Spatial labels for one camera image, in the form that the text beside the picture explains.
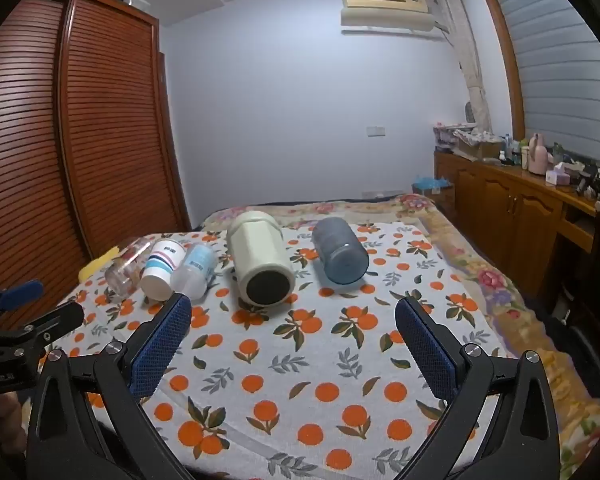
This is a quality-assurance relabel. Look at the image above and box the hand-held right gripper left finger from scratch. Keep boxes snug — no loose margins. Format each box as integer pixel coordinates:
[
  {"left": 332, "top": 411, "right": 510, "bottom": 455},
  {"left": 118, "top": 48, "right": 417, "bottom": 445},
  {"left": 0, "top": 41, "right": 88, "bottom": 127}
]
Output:
[{"left": 26, "top": 292, "right": 193, "bottom": 480}]

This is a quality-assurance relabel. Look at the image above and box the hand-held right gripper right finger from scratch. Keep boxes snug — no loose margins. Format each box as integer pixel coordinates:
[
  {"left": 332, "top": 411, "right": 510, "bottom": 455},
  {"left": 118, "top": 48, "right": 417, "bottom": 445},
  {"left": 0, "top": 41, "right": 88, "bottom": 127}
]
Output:
[{"left": 394, "top": 295, "right": 561, "bottom": 480}]

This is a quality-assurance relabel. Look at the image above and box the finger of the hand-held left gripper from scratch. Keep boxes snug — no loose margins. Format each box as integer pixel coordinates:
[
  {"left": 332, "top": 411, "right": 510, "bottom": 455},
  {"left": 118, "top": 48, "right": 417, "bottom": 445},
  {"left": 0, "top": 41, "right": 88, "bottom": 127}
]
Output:
[
  {"left": 0, "top": 302, "right": 86, "bottom": 361},
  {"left": 0, "top": 280, "right": 45, "bottom": 332}
]

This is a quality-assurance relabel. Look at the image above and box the cream insulated cup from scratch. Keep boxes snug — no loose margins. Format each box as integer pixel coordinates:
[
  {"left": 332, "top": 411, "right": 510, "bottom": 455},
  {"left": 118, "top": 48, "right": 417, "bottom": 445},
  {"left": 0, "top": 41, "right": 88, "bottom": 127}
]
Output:
[{"left": 226, "top": 210, "right": 297, "bottom": 307}]

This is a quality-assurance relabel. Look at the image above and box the white striped paper cup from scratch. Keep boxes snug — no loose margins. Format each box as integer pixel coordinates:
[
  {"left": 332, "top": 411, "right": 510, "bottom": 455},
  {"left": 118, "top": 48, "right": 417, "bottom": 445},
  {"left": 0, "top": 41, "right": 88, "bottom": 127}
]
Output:
[{"left": 140, "top": 239, "right": 187, "bottom": 301}]

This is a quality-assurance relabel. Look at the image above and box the clear glass cup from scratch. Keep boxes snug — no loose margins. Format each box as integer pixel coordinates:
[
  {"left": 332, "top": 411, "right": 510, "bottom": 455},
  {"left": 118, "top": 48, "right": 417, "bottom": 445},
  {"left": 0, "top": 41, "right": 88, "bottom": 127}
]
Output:
[{"left": 104, "top": 239, "right": 152, "bottom": 296}]

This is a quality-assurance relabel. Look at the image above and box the blue-grey translucent cup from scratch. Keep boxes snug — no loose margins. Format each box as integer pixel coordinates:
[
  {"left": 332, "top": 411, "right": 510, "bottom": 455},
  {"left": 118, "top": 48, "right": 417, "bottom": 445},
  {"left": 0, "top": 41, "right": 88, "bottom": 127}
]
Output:
[{"left": 312, "top": 217, "right": 371, "bottom": 285}]

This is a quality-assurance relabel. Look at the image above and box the person's left hand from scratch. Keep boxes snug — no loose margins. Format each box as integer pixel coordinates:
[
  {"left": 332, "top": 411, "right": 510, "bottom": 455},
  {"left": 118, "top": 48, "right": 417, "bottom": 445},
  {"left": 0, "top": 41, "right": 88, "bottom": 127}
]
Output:
[{"left": 0, "top": 392, "right": 27, "bottom": 463}]

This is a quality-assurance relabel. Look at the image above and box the yellow cloth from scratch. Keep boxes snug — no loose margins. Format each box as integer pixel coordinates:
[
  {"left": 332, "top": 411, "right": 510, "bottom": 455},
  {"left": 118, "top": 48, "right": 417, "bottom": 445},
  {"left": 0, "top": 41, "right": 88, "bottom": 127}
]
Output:
[{"left": 78, "top": 256, "right": 117, "bottom": 282}]

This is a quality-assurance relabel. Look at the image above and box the translucent light blue bottle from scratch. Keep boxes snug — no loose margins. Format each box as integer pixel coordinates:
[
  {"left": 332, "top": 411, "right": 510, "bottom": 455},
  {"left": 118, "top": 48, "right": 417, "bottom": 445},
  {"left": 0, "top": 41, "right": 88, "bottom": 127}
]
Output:
[{"left": 171, "top": 243, "right": 219, "bottom": 302}]

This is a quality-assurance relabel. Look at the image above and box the floral bed blanket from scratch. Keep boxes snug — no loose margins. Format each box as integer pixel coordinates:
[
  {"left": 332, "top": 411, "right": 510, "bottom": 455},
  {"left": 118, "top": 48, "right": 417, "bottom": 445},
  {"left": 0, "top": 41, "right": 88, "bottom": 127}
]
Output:
[{"left": 195, "top": 192, "right": 600, "bottom": 480}]

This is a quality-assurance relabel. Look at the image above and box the orange fruit printed blanket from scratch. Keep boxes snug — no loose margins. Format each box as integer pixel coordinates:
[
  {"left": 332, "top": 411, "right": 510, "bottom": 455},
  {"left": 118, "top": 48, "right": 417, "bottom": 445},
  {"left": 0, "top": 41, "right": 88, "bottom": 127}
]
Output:
[{"left": 27, "top": 220, "right": 512, "bottom": 480}]

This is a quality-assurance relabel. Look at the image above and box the wooden sideboard cabinet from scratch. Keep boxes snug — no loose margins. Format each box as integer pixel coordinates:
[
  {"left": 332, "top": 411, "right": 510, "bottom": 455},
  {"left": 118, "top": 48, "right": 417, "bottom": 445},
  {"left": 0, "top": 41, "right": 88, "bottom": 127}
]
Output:
[{"left": 432, "top": 150, "right": 600, "bottom": 311}]

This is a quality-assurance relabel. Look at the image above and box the black chair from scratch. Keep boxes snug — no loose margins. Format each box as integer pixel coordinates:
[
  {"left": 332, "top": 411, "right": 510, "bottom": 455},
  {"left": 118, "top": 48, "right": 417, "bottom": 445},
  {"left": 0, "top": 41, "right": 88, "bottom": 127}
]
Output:
[{"left": 547, "top": 200, "right": 600, "bottom": 403}]

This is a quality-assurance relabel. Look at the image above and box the blue plastic bag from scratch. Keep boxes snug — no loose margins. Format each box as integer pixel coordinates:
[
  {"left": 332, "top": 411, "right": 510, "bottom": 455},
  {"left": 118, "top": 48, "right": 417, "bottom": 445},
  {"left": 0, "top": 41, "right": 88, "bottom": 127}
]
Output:
[{"left": 411, "top": 175, "right": 455, "bottom": 197}]

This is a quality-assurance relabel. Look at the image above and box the brown slatted wardrobe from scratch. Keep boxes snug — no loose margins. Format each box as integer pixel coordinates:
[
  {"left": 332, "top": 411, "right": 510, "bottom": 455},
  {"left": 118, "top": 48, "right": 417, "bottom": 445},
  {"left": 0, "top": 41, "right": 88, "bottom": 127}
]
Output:
[{"left": 0, "top": 0, "right": 193, "bottom": 311}]

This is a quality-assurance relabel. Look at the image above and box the cardboard box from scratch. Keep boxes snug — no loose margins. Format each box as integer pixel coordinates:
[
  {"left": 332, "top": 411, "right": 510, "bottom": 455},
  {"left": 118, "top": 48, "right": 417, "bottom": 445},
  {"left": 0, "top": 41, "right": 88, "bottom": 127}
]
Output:
[{"left": 452, "top": 130, "right": 504, "bottom": 162}]

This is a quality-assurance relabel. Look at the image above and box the pink tissue box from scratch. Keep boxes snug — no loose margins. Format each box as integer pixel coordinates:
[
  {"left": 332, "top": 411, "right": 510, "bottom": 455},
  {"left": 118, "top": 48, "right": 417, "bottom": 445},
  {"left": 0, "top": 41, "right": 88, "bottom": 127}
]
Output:
[{"left": 545, "top": 162, "right": 572, "bottom": 187}]

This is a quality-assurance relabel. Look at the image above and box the pink thermos bottle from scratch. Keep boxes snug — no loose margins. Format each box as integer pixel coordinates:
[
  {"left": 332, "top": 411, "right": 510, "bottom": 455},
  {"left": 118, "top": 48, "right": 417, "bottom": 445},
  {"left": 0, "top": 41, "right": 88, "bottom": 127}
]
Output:
[{"left": 527, "top": 132, "right": 554, "bottom": 176}]

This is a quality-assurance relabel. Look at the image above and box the black gadget stand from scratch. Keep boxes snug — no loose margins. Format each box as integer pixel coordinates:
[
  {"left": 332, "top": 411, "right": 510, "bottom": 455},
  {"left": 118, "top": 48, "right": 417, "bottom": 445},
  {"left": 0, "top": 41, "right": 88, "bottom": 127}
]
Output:
[{"left": 575, "top": 160, "right": 600, "bottom": 199}]

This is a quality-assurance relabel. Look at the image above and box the cream curtain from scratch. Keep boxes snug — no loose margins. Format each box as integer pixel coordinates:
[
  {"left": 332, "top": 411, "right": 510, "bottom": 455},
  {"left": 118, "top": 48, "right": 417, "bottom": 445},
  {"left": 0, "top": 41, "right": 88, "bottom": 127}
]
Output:
[{"left": 432, "top": 0, "right": 494, "bottom": 133}]

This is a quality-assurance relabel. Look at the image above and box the window blind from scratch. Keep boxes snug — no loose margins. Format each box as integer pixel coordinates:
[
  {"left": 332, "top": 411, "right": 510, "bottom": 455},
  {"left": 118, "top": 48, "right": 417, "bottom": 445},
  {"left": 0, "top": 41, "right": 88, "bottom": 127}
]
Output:
[{"left": 484, "top": 0, "right": 600, "bottom": 162}]

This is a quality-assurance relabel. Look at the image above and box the wall air conditioner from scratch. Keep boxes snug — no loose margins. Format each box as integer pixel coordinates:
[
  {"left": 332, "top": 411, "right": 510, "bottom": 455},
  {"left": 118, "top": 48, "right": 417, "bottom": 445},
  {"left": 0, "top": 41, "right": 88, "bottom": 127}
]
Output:
[{"left": 340, "top": 0, "right": 445, "bottom": 36}]

